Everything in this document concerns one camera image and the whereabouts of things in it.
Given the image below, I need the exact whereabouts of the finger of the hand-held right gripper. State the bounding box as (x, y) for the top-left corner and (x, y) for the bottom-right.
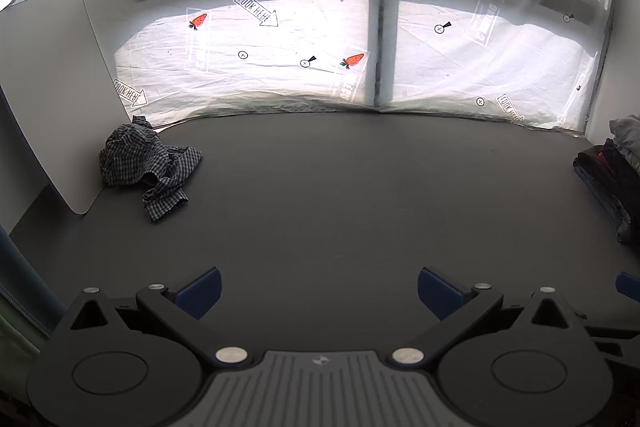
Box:
(616, 272), (640, 297)
(582, 322), (640, 360)

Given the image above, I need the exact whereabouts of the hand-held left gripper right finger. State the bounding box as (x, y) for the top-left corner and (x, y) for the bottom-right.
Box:
(391, 266), (588, 366)

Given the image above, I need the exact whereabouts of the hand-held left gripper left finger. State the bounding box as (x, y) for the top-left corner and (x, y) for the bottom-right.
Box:
(62, 266), (251, 368)

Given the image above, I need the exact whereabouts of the blue plaid shirt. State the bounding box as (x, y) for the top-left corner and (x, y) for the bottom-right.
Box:
(99, 116), (203, 223)

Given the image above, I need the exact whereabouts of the black garment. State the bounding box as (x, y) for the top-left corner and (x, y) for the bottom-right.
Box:
(572, 139), (640, 228)

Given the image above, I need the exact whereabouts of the grey garment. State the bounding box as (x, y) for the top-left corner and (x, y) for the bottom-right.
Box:
(609, 116), (640, 168)

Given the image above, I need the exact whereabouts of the blue fabric strip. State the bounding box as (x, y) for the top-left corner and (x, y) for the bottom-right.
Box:
(0, 227), (53, 339)

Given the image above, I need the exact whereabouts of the white board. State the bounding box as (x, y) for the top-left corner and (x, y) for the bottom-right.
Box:
(0, 0), (126, 215)

